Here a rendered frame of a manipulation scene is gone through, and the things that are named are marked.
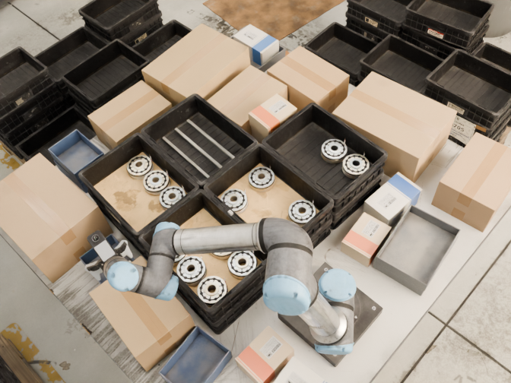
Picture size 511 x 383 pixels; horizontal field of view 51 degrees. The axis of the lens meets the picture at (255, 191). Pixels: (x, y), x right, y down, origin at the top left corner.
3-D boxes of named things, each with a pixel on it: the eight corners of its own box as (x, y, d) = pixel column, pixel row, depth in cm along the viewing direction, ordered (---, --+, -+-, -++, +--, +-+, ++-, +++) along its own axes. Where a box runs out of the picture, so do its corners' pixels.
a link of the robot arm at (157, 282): (184, 261, 151) (147, 250, 147) (176, 299, 145) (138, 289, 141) (174, 269, 157) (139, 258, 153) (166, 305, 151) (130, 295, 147)
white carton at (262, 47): (279, 55, 268) (278, 40, 260) (262, 67, 264) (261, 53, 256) (251, 38, 277) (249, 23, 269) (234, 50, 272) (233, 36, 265)
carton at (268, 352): (269, 332, 188) (268, 324, 181) (294, 356, 182) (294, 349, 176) (236, 365, 182) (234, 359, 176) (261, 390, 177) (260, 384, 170)
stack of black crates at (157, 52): (183, 60, 354) (173, 18, 326) (214, 80, 341) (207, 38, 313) (137, 93, 339) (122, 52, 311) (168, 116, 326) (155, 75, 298)
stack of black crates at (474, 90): (501, 140, 297) (529, 81, 260) (472, 173, 286) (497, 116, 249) (439, 106, 315) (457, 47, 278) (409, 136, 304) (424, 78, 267)
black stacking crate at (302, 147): (385, 172, 210) (389, 154, 200) (334, 218, 199) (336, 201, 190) (312, 121, 228) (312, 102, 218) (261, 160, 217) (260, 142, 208)
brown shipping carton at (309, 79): (347, 100, 248) (350, 74, 234) (315, 127, 240) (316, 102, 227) (299, 71, 261) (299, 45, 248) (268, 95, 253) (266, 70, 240)
